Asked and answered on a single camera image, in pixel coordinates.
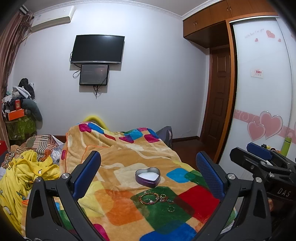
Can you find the wooden overhead cabinet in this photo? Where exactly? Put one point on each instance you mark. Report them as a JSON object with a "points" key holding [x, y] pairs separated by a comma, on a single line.
{"points": [[208, 28]]}

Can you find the orange box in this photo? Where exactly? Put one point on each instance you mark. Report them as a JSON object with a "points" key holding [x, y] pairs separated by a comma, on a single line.
{"points": [[16, 114]]}

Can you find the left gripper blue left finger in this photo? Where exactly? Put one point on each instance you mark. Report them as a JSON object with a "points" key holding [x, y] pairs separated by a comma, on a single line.
{"points": [[84, 173]]}

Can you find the green bottle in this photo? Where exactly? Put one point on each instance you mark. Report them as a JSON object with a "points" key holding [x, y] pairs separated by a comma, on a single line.
{"points": [[286, 146]]}

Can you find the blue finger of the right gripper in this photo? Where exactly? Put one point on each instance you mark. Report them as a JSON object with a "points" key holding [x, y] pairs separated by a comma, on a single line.
{"points": [[259, 151]]}

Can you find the yellow headboard cushion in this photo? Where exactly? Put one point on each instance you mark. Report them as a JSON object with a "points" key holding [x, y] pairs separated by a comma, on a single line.
{"points": [[95, 119]]}

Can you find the brown wooden door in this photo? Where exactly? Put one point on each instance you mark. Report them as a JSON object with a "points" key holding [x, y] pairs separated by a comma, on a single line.
{"points": [[217, 98]]}

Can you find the purple heart-shaped tin box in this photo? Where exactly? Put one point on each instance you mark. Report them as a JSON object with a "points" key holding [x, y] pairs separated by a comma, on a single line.
{"points": [[149, 177]]}

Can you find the white wall air conditioner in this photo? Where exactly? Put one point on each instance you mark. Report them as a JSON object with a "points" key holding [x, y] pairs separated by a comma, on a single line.
{"points": [[53, 18]]}

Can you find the grey backpack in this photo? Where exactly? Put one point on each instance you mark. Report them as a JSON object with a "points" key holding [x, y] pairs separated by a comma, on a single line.
{"points": [[166, 135]]}

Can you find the white wardrobe door pink hearts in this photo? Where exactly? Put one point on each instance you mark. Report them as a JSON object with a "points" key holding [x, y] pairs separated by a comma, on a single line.
{"points": [[264, 110]]}

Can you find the pile of clothes and boxes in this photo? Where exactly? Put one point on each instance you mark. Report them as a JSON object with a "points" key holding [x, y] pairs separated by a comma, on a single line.
{"points": [[22, 96]]}

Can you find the striped brown curtain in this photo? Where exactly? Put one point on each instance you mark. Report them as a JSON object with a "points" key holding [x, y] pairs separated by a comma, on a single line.
{"points": [[11, 39]]}

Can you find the colourful patchwork fleece blanket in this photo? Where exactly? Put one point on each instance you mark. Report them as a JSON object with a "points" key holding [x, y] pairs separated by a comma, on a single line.
{"points": [[122, 209]]}

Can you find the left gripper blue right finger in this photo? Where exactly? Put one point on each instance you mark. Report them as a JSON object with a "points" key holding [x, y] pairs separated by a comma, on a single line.
{"points": [[213, 175]]}

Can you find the large black wall television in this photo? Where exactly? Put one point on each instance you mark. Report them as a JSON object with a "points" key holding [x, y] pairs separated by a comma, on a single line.
{"points": [[97, 49]]}

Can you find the small black wall monitor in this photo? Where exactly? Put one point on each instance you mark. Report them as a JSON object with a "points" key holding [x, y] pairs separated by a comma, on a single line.
{"points": [[94, 74]]}

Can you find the yellow cartoon blanket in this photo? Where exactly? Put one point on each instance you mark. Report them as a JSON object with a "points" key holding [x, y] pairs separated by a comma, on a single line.
{"points": [[18, 181]]}

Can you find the striped crumpled cloth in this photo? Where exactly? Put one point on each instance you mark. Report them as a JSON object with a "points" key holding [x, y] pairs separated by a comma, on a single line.
{"points": [[44, 145]]}

